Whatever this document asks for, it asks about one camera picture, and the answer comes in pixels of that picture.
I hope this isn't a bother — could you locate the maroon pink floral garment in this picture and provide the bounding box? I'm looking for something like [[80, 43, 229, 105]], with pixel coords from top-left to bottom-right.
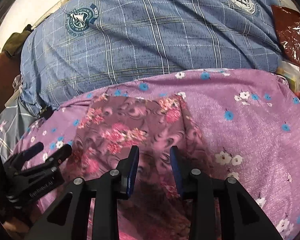
[[64, 94, 213, 239]]

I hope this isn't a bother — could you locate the person left hand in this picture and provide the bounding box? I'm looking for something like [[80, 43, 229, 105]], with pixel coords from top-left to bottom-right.
[[3, 217, 35, 239]]

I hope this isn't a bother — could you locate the grey star pillow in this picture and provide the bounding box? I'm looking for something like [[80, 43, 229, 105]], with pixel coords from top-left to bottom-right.
[[0, 97, 38, 163]]

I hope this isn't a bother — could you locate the lilac crumpled cloth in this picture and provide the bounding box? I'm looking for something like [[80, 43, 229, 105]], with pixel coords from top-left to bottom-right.
[[12, 74, 23, 92]]

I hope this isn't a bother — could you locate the purple floral bed sheet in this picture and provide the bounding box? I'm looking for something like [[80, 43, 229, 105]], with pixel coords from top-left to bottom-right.
[[14, 69, 300, 239]]

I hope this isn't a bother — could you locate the brown wooden headboard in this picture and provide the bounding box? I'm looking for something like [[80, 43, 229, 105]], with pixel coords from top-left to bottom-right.
[[0, 52, 20, 113]]

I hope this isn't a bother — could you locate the olive green cloth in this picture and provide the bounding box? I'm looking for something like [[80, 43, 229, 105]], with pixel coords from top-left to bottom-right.
[[2, 24, 33, 58]]

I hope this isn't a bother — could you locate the blue plaid quilt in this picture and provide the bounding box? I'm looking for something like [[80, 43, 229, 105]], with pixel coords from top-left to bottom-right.
[[21, 0, 282, 115]]

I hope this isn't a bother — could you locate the dark red plastic bag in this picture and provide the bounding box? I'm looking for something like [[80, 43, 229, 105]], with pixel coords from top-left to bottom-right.
[[271, 5, 300, 67]]

